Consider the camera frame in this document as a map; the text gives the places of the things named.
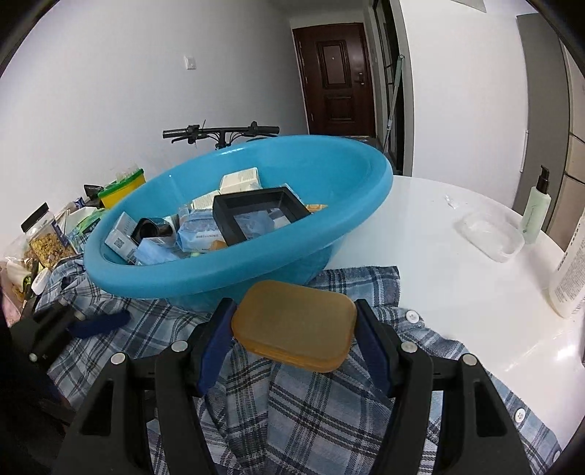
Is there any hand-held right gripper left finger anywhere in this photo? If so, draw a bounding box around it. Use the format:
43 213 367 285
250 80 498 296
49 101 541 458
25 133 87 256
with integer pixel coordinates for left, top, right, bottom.
52 298 238 475

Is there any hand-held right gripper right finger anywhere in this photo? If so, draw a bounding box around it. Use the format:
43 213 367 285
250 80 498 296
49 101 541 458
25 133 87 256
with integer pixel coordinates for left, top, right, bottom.
354 299 551 475

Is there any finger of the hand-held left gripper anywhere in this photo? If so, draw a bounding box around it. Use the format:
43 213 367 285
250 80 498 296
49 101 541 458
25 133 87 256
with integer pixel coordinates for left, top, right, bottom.
28 308 131 364

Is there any amber plastic box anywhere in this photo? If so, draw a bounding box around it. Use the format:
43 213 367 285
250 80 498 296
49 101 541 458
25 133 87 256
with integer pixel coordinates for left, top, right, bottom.
231 280 358 374

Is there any blue plastic basin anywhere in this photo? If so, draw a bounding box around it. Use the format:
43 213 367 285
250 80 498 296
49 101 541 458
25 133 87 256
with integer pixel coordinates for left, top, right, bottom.
83 134 395 311

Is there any light blue patterned box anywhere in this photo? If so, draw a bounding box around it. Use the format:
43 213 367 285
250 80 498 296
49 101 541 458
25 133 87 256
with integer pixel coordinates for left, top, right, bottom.
136 238 182 266
176 208 229 254

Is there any small black cube box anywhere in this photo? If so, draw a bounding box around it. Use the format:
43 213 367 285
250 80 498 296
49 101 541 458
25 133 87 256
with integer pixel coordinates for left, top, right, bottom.
132 218 177 247

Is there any black square frame box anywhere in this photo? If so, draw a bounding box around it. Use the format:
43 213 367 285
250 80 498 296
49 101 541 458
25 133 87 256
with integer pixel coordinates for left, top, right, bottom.
212 186 312 246

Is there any pink cloth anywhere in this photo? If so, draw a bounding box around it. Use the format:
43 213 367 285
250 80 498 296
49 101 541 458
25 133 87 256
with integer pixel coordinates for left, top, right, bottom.
0 292 23 328

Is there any blue white carton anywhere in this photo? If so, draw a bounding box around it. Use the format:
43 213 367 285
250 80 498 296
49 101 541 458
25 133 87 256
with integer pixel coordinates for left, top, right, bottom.
105 212 139 264

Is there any clear jar with black lid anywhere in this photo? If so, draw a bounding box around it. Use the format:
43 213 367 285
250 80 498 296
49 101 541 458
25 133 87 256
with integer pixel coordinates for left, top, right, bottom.
20 202 77 270

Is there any blue plaid shirt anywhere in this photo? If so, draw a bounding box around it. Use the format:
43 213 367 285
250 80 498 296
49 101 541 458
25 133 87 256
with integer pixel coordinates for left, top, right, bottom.
34 258 563 475

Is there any green packet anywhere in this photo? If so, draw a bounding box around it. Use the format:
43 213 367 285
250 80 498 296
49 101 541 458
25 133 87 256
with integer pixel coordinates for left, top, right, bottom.
75 210 104 236

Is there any white bowl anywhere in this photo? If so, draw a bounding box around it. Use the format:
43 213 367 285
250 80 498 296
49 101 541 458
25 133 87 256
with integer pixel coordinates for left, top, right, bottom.
64 208 92 238

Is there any dark clip object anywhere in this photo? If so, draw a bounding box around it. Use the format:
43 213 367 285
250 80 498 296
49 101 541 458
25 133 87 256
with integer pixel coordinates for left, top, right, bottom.
83 183 107 209

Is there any yellow container with green lid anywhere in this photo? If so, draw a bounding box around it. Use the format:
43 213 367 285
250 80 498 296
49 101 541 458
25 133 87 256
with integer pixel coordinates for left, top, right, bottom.
98 167 146 210

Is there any white small box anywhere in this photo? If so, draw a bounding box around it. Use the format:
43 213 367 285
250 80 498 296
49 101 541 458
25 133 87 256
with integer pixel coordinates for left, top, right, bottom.
192 192 224 212
219 167 263 195

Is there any clear plastic tray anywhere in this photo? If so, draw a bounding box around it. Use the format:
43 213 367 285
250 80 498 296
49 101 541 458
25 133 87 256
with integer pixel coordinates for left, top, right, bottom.
458 211 525 263

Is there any white lotion bottle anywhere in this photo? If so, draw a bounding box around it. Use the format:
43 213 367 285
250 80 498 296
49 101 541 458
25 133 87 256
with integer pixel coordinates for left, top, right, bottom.
547 214 585 319

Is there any green pump bottle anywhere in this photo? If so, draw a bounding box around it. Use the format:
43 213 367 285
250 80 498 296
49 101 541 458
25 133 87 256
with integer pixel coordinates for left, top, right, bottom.
521 165 552 244

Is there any dark brown door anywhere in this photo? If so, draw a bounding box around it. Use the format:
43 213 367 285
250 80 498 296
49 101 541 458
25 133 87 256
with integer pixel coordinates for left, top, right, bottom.
292 21 377 138

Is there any grey cabinet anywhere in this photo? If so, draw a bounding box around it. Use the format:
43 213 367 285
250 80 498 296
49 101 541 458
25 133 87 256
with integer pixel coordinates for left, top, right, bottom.
512 13 585 238

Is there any bicycle handlebar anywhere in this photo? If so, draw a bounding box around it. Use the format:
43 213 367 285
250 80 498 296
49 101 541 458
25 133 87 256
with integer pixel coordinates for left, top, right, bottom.
163 121 280 151

